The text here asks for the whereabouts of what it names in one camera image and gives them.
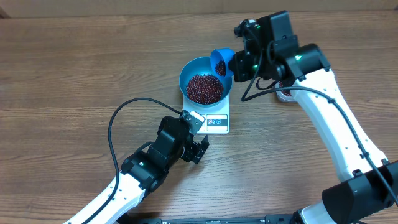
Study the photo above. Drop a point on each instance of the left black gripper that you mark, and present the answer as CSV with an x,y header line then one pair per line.
x,y
196,151

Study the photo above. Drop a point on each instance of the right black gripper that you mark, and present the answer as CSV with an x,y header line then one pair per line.
x,y
244,67

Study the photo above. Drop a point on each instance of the blue plastic measuring scoop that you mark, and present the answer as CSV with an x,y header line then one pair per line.
x,y
221,55

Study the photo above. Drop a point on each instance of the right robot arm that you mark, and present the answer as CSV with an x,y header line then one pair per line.
x,y
367,179

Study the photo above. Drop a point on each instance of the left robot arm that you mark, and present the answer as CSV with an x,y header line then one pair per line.
x,y
145,171

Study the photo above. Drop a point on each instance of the blue metal bowl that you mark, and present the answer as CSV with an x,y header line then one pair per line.
x,y
201,66

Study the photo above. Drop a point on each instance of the white digital kitchen scale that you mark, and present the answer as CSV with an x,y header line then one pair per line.
x,y
217,119

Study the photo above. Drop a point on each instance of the red beans in bowl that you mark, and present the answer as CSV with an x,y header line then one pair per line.
x,y
204,89

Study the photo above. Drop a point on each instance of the red adzuki beans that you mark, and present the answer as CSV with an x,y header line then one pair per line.
x,y
221,68

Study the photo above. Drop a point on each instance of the clear plastic food container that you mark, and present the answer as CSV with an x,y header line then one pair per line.
x,y
284,95

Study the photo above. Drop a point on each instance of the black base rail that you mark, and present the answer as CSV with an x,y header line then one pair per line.
x,y
268,219

